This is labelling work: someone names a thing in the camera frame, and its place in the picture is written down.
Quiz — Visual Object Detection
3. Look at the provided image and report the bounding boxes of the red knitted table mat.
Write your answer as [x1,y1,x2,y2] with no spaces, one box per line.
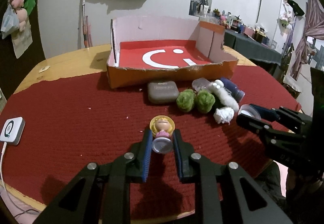
[1,66,301,221]

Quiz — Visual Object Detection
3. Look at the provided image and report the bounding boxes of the dark green covered table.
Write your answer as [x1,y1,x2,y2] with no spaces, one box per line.
[224,30,282,65]

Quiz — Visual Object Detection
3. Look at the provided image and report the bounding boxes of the dark blue bottle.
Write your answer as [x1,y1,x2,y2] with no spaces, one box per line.
[220,78,245,103]

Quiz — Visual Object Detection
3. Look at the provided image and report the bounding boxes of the clear plastic pill box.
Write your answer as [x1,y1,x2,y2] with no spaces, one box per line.
[192,78,211,92]

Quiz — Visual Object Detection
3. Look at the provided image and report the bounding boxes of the green plush toy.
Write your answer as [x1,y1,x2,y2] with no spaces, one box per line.
[24,0,36,16]

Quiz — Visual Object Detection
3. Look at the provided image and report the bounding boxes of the grey zippered case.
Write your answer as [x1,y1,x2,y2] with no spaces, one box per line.
[147,81,179,104]

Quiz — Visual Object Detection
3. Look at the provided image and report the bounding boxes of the blonde girl figurine pink dress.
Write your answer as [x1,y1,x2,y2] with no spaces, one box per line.
[151,116,174,155]

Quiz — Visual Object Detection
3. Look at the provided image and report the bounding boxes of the pink plush toys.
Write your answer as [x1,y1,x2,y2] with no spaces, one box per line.
[10,0,28,32]

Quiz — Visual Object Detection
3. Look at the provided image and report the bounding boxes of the white charging cable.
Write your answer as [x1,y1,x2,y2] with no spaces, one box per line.
[0,142,41,215]

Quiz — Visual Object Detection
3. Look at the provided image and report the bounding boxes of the white square device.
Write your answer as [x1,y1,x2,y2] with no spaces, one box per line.
[0,117,25,146]

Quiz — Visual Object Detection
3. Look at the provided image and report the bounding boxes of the orange cardboard box tray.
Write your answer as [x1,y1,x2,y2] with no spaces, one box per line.
[107,16,238,89]

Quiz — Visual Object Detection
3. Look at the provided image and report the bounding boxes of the white wardrobe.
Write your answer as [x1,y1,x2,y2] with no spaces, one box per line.
[256,0,293,52]

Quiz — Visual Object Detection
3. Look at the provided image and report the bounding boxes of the green fuzzy ball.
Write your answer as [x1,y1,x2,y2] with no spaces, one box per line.
[195,90,215,114]
[176,89,196,112]

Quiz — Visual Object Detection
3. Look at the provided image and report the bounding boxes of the white fluffy plush toy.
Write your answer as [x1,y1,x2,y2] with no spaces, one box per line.
[208,80,239,124]

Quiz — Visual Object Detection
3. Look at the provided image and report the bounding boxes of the plastic bag on door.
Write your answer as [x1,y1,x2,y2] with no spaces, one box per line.
[1,5,20,39]

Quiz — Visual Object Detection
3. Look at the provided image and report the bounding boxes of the orange tipped broom stick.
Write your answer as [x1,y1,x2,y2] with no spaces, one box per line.
[81,0,90,48]

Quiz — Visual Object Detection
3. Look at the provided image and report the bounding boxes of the clear round lid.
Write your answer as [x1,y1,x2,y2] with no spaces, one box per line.
[238,105,261,120]

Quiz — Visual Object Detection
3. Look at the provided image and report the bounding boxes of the purple curtain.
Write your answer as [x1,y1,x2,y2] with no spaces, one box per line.
[291,0,323,80]

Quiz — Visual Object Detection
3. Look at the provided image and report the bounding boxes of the small white sticker tag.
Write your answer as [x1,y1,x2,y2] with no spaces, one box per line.
[38,65,50,73]

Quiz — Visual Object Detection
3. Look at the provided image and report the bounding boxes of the yellow round cap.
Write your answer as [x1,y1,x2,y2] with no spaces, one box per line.
[149,115,175,139]

